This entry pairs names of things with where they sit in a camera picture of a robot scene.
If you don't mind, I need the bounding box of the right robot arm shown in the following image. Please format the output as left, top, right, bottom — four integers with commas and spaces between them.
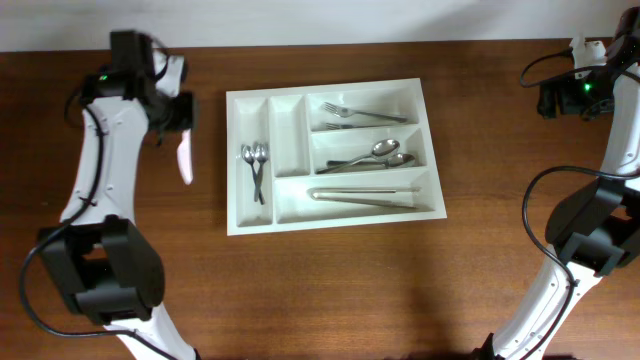
470, 7, 639, 359

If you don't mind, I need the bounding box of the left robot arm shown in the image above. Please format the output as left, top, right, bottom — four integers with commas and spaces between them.
27, 30, 200, 359

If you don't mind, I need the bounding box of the small metal spoon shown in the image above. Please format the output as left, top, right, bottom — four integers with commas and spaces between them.
254, 143, 269, 205
241, 144, 265, 205

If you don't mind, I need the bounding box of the white plastic cutlery tray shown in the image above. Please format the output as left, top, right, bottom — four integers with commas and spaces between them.
226, 78, 446, 236

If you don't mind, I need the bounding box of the large metal spoon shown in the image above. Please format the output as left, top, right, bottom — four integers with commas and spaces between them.
318, 139, 400, 174
326, 153, 416, 168

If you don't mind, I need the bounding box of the metal chopstick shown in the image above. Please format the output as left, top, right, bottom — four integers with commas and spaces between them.
310, 196, 418, 209
307, 187, 422, 196

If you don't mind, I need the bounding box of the pink and white plastic knife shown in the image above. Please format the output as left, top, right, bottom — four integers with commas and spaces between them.
176, 130, 194, 185

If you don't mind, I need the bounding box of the metal fork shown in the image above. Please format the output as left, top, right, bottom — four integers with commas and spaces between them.
322, 102, 408, 123
321, 123, 391, 131

